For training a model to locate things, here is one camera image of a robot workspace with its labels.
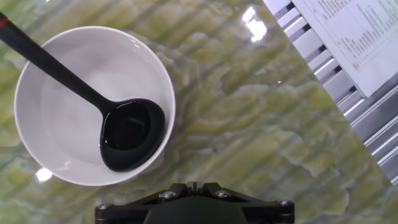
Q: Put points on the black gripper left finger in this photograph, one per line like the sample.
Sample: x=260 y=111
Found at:
x=124 y=213

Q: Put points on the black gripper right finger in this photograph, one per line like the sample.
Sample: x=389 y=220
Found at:
x=267 y=213

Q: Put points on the black ladle spoon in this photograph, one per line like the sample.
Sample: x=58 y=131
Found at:
x=133 y=137

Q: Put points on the white bowl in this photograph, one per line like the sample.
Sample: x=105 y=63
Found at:
x=62 y=124

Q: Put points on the green marble pattern mat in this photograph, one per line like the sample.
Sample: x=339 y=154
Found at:
x=248 y=124

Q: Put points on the printed table paper sheet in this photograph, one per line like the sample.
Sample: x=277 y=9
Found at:
x=357 y=37

